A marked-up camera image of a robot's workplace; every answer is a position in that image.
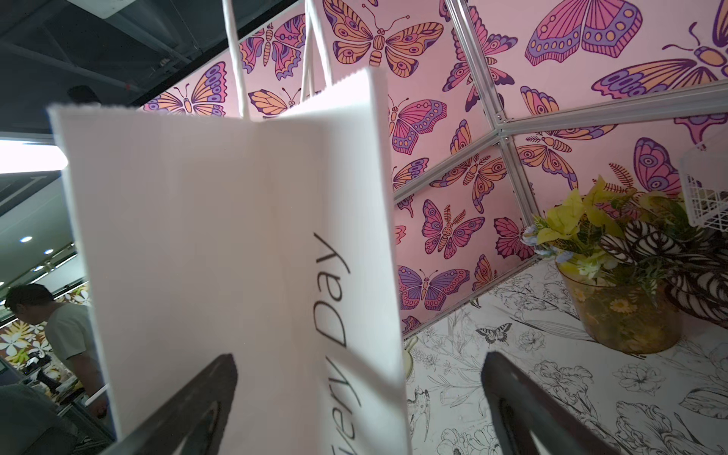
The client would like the person in white shirt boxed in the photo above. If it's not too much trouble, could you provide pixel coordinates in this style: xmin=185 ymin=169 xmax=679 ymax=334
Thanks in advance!
xmin=6 ymin=284 xmax=109 ymax=418

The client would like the person in grey shirt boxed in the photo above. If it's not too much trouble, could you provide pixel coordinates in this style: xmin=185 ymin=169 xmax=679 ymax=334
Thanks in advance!
xmin=1 ymin=384 xmax=77 ymax=454

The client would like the potted green plant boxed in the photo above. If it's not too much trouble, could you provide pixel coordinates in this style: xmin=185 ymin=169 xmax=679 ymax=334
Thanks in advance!
xmin=521 ymin=180 xmax=727 ymax=355

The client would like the white wire wall basket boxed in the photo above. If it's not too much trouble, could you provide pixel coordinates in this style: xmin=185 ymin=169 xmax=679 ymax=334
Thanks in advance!
xmin=679 ymin=141 xmax=727 ymax=233

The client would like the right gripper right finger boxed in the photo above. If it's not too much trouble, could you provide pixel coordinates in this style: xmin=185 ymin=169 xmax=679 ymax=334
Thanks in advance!
xmin=481 ymin=352 xmax=616 ymax=454

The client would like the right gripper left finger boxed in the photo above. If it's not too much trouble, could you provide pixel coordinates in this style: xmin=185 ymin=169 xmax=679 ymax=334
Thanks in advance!
xmin=104 ymin=354 xmax=238 ymax=454

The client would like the white paper bag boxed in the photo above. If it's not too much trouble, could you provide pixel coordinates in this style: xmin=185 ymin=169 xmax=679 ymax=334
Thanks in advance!
xmin=47 ymin=0 xmax=411 ymax=455

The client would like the long ceiling light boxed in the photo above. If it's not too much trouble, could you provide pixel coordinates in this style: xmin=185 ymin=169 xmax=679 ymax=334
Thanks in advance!
xmin=0 ymin=140 xmax=68 ymax=174

